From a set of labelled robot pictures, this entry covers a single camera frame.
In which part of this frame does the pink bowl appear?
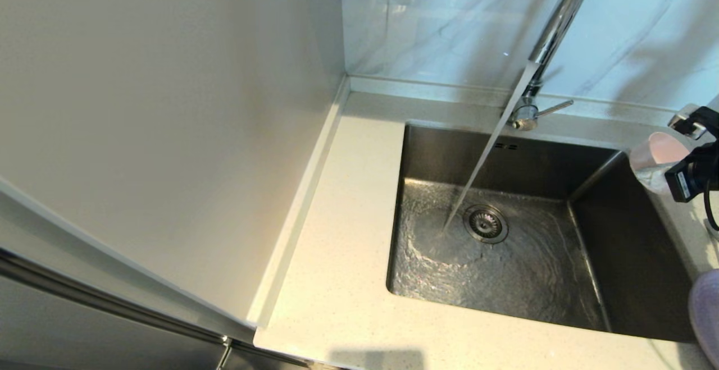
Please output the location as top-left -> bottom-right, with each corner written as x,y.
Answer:
629,131 -> 691,172

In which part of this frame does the chrome faucet lever handle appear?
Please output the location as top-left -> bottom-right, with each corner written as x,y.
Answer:
510,99 -> 575,132

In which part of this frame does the lilac plate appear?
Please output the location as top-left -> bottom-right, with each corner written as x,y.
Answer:
689,269 -> 719,366

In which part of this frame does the stainless steel sink basin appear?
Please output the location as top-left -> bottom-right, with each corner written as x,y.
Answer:
386,123 -> 697,344

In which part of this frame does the running water stream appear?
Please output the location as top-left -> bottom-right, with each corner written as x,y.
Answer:
442,61 -> 539,231

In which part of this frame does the round metal drain strainer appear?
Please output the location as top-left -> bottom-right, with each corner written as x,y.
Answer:
463,204 -> 509,244

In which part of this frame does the chrome gooseneck faucet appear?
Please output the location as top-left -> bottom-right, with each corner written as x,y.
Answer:
508,0 -> 597,129

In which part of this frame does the grey cabinet door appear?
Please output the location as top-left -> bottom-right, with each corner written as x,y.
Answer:
0,168 -> 257,370

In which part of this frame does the steel bar door handle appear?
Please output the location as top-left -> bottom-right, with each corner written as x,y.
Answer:
0,241 -> 232,347

